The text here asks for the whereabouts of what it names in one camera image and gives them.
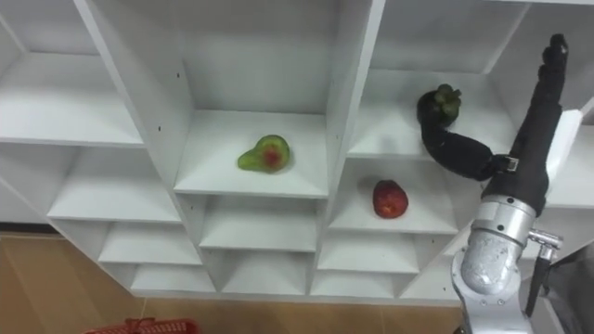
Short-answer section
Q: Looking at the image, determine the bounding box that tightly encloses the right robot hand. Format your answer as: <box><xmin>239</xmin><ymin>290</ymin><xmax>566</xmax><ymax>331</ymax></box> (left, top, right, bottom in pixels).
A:
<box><xmin>419</xmin><ymin>32</ymin><xmax>585</xmax><ymax>218</ymax></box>

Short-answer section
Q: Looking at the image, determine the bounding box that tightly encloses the dark purple mangosteen soft toy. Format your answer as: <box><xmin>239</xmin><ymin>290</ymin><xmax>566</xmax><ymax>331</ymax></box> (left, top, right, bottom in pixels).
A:
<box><xmin>416</xmin><ymin>83</ymin><xmax>463</xmax><ymax>130</ymax></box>

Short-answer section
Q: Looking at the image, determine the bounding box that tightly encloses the red fruit soft toy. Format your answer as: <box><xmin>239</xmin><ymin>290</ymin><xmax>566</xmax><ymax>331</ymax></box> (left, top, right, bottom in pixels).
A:
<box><xmin>371</xmin><ymin>179</ymin><xmax>410</xmax><ymax>220</ymax></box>

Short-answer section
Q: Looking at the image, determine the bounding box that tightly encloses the green avocado soft toy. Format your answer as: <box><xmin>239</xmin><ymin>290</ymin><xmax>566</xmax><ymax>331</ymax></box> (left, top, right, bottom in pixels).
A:
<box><xmin>237</xmin><ymin>134</ymin><xmax>291</xmax><ymax>174</ymax></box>

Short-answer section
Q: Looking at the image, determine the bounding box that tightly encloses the red plastic basket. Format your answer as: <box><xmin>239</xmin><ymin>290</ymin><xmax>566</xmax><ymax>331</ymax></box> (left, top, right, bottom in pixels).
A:
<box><xmin>82</xmin><ymin>316</ymin><xmax>201</xmax><ymax>334</ymax></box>

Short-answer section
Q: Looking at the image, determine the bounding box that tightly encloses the white cubby shelf unit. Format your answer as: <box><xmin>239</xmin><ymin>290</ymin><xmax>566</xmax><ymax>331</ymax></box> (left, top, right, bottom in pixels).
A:
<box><xmin>0</xmin><ymin>0</ymin><xmax>594</xmax><ymax>310</ymax></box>

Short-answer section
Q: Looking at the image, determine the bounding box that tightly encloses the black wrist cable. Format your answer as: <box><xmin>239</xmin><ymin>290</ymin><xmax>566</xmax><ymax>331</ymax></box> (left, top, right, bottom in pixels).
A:
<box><xmin>524</xmin><ymin>244</ymin><xmax>554</xmax><ymax>319</ymax></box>

